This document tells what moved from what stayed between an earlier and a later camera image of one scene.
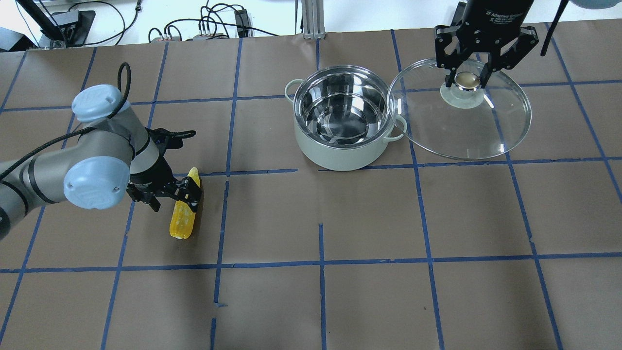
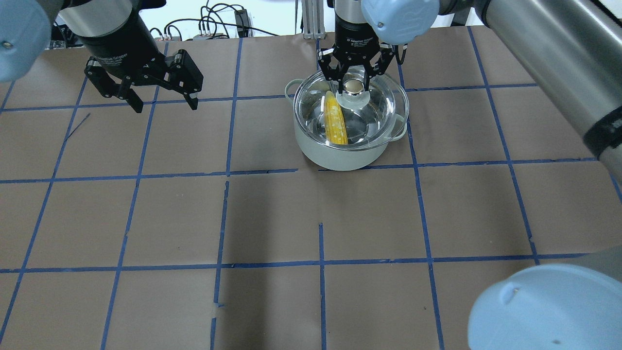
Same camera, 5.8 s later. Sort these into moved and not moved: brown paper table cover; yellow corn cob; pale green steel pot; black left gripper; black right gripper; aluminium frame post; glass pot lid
Moved: black right gripper; yellow corn cob; glass pot lid; black left gripper
Not moved: aluminium frame post; brown paper table cover; pale green steel pot
